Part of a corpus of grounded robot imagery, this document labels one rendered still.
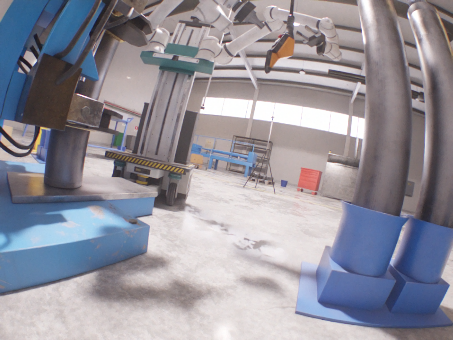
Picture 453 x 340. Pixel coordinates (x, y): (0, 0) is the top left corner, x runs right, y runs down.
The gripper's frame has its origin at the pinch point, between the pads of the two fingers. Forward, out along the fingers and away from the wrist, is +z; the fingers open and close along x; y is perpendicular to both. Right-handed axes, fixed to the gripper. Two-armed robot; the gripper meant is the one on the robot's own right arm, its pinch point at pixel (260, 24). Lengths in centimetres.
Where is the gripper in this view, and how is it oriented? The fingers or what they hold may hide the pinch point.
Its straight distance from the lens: 113.0
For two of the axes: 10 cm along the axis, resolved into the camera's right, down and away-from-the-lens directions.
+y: -5.3, 8.4, -1.1
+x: 3.6, 1.1, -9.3
